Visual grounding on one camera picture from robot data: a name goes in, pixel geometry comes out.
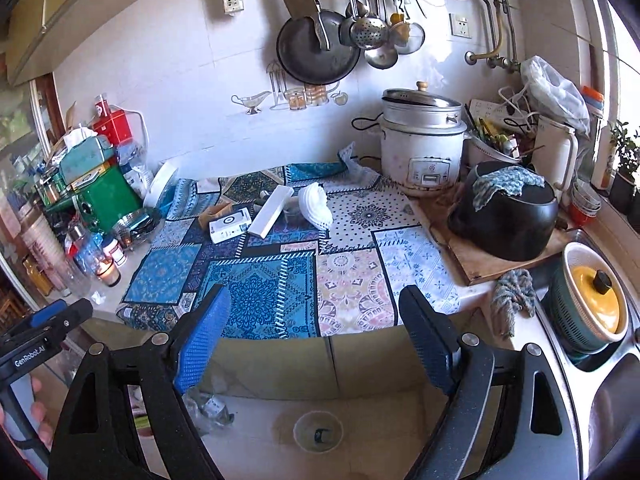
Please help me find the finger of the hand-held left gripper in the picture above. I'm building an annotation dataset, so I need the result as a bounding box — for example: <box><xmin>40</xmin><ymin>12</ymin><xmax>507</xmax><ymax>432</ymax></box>
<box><xmin>47</xmin><ymin>298</ymin><xmax>94</xmax><ymax>343</ymax></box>
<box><xmin>0</xmin><ymin>300</ymin><xmax>69</xmax><ymax>342</ymax></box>

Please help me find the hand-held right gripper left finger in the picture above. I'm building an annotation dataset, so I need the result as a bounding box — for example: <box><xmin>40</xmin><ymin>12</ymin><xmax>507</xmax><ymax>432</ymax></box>
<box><xmin>47</xmin><ymin>284</ymin><xmax>233</xmax><ymax>480</ymax></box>

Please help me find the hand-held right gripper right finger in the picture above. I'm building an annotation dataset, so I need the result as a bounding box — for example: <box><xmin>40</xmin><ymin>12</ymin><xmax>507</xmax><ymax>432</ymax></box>
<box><xmin>397</xmin><ymin>285</ymin><xmax>583</xmax><ymax>480</ymax></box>

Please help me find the small white box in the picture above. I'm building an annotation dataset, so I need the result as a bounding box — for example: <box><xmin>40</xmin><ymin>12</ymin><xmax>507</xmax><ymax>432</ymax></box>
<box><xmin>209</xmin><ymin>208</ymin><xmax>252</xmax><ymax>245</ymax></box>

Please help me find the brown cardboard box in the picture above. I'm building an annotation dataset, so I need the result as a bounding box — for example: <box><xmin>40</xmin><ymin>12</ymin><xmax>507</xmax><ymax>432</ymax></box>
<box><xmin>197</xmin><ymin>201</ymin><xmax>233</xmax><ymax>229</ymax></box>

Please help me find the round plastic waste bin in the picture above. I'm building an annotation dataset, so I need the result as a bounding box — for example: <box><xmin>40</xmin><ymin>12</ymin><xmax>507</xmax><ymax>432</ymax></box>
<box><xmin>293</xmin><ymin>410</ymin><xmax>345</xmax><ymax>451</ymax></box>

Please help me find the white tissue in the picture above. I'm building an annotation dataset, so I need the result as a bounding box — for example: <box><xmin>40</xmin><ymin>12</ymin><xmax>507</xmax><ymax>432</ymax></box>
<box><xmin>298</xmin><ymin>182</ymin><xmax>333</xmax><ymax>229</ymax></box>

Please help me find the person's left hand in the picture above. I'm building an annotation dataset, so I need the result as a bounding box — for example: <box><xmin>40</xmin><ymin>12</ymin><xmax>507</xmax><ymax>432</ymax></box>
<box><xmin>27</xmin><ymin>377</ymin><xmax>54</xmax><ymax>451</ymax></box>

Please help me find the glass candle jar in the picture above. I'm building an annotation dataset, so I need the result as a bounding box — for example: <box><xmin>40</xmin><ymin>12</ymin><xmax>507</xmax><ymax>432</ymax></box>
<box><xmin>95</xmin><ymin>257</ymin><xmax>122</xmax><ymax>287</ymax></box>

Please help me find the crumpled plastic bag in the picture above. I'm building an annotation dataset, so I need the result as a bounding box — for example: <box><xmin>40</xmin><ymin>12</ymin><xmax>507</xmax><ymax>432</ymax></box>
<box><xmin>182</xmin><ymin>392</ymin><xmax>236</xmax><ymax>433</ymax></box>

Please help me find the wooden cutting board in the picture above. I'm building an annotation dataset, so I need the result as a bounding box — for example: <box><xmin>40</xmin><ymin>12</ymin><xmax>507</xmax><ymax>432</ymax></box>
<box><xmin>417</xmin><ymin>195</ymin><xmax>581</xmax><ymax>287</ymax></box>

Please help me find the grey knitted rag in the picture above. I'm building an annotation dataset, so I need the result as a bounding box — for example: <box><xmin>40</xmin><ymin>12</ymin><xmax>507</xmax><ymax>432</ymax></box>
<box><xmin>492</xmin><ymin>269</ymin><xmax>538</xmax><ymax>338</ymax></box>

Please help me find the patterned patchwork cloth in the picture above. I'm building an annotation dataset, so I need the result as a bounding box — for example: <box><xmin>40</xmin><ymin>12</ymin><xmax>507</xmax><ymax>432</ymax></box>
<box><xmin>117</xmin><ymin>160</ymin><xmax>461</xmax><ymax>341</ymax></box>

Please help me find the green tin box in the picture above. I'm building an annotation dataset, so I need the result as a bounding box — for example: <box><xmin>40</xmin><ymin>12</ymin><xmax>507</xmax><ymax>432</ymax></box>
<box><xmin>72</xmin><ymin>165</ymin><xmax>143</xmax><ymax>233</ymax></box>

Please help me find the black cooking pot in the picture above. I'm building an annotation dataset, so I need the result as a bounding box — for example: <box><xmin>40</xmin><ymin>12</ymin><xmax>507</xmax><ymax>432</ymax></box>
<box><xmin>447</xmin><ymin>161</ymin><xmax>559</xmax><ymax>262</ymax></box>

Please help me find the green plastic colander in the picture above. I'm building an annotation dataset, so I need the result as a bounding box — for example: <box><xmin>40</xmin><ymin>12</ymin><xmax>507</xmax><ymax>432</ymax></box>
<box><xmin>547</xmin><ymin>242</ymin><xmax>630</xmax><ymax>353</ymax></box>

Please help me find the long white box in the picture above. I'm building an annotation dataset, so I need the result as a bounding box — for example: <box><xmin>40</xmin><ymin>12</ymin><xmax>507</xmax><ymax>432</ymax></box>
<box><xmin>248</xmin><ymin>185</ymin><xmax>295</xmax><ymax>240</ymax></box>

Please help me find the teal tissue box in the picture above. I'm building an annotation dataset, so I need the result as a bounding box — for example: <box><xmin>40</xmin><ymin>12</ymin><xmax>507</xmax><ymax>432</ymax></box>
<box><xmin>60</xmin><ymin>127</ymin><xmax>115</xmax><ymax>183</ymax></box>

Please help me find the white round plate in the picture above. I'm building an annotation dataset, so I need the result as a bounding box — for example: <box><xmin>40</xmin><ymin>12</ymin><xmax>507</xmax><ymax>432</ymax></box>
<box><xmin>143</xmin><ymin>160</ymin><xmax>180</xmax><ymax>209</ymax></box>

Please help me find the yellow pot lid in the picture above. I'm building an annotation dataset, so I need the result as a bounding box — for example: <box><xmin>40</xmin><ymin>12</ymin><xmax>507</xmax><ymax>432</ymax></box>
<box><xmin>571</xmin><ymin>266</ymin><xmax>623</xmax><ymax>335</ymax></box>

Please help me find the teal knitted dishcloth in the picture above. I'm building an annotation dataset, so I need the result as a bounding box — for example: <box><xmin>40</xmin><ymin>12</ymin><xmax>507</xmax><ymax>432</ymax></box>
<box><xmin>472</xmin><ymin>167</ymin><xmax>546</xmax><ymax>212</ymax></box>

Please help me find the white rice cooker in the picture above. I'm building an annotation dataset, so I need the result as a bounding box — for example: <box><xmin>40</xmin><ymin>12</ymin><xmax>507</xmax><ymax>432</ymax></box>
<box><xmin>380</xmin><ymin>119</ymin><xmax>468</xmax><ymax>197</ymax></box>

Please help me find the red tin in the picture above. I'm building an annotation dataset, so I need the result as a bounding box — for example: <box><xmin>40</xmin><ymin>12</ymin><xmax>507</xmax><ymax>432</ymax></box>
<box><xmin>92</xmin><ymin>95</ymin><xmax>136</xmax><ymax>148</ymax></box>

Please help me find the steel sink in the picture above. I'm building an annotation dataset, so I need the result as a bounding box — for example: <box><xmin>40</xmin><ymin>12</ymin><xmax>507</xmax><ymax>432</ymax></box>
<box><xmin>537</xmin><ymin>230</ymin><xmax>640</xmax><ymax>480</ymax></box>

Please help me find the white utensil basket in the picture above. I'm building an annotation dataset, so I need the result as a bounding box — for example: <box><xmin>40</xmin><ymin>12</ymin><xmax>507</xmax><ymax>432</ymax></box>
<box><xmin>465</xmin><ymin>117</ymin><xmax>536</xmax><ymax>168</ymax></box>

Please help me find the stack of small bowls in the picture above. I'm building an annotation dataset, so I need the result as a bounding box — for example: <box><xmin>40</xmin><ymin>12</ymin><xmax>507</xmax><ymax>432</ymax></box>
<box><xmin>569</xmin><ymin>180</ymin><xmax>602</xmax><ymax>226</ymax></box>

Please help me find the white kettle jug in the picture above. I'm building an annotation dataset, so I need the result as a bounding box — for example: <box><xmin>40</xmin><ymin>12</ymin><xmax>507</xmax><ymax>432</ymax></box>
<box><xmin>531</xmin><ymin>115</ymin><xmax>580</xmax><ymax>206</ymax></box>

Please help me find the steel steamer pot with lid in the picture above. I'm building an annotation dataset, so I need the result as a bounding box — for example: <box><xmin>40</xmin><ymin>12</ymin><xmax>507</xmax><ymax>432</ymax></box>
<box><xmin>382</xmin><ymin>81</ymin><xmax>463</xmax><ymax>128</ymax></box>

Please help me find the potted plant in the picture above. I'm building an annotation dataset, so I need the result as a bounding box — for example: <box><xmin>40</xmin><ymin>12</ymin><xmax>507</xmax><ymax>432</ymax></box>
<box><xmin>607</xmin><ymin>120</ymin><xmax>640</xmax><ymax>213</ymax></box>

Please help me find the clear plastic bag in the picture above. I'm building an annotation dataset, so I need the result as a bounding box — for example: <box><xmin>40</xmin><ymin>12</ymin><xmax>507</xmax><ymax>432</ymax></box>
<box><xmin>520</xmin><ymin>56</ymin><xmax>592</xmax><ymax>136</ymax></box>

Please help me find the steel ladle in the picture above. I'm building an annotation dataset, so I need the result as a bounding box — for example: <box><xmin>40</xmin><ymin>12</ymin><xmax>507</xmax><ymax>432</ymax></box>
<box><xmin>364</xmin><ymin>42</ymin><xmax>399</xmax><ymax>70</ymax></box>

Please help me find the black frying pan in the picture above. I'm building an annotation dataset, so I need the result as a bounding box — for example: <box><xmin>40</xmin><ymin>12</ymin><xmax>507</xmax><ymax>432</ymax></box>
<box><xmin>276</xmin><ymin>9</ymin><xmax>362</xmax><ymax>85</ymax></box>

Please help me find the mesh strainer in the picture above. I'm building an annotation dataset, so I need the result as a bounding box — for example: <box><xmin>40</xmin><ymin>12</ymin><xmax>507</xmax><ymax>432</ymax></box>
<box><xmin>395</xmin><ymin>20</ymin><xmax>426</xmax><ymax>55</ymax></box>

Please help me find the steel perforated skimmer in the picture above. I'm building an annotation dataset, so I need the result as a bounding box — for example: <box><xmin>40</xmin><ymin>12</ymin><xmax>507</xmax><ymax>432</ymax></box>
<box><xmin>348</xmin><ymin>0</ymin><xmax>390</xmax><ymax>48</ymax></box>

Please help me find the kitchenware wall sticker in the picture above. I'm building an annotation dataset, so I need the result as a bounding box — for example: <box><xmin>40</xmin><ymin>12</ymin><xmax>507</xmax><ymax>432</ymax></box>
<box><xmin>231</xmin><ymin>60</ymin><xmax>349</xmax><ymax>116</ymax></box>

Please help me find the white wall socket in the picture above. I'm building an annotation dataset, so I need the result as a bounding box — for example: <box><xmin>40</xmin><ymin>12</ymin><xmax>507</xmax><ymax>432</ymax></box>
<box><xmin>449</xmin><ymin>12</ymin><xmax>473</xmax><ymax>39</ymax></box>

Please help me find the yellow gas hose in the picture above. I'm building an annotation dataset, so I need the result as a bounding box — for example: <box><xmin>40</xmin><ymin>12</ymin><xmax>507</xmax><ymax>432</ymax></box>
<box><xmin>470</xmin><ymin>0</ymin><xmax>503</xmax><ymax>61</ymax></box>

